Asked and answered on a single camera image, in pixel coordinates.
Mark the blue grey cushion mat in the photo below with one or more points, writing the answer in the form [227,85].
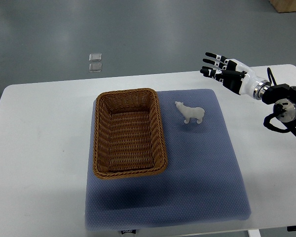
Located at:
[202,181]

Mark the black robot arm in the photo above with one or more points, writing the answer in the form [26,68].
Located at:
[283,99]

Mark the upper clear floor plate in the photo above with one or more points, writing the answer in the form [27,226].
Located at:
[94,57]

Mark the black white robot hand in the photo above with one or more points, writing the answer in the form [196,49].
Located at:
[234,75]

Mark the brown wicker basket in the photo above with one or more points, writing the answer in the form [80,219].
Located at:
[128,138]

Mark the black mat label tag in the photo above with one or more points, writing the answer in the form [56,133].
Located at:
[128,233]

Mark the white bear figurine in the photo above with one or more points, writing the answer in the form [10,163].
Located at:
[190,112]

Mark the wooden box corner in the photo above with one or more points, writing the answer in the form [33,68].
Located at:
[284,6]

